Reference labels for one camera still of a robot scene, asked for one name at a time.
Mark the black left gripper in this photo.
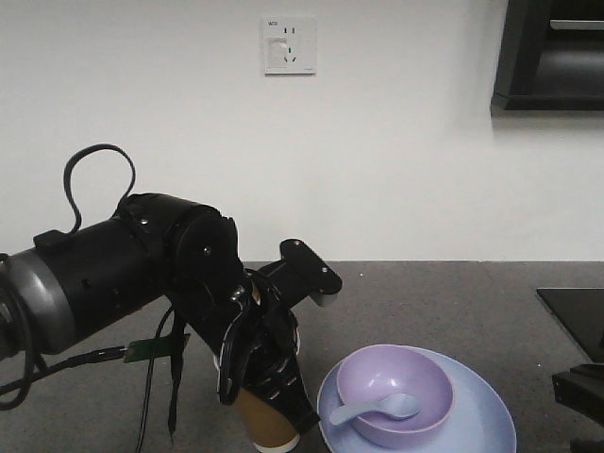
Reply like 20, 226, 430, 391
169, 211, 320, 434

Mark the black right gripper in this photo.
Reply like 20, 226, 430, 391
551, 329, 604, 453

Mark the brown paper cup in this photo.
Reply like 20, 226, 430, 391
234, 277, 303, 452

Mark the purple plastic bowl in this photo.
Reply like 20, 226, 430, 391
328, 344, 455, 449

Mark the light blue plastic spoon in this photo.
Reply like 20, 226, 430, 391
329, 393, 421, 426

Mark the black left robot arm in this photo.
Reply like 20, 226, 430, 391
1, 193, 342, 434

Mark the light blue plate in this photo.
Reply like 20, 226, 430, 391
317, 347, 517, 453

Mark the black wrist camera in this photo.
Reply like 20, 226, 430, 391
260, 239, 343, 309

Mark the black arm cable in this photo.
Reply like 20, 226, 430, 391
0, 143, 190, 453

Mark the white wall socket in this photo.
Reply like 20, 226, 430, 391
260, 16, 317, 76

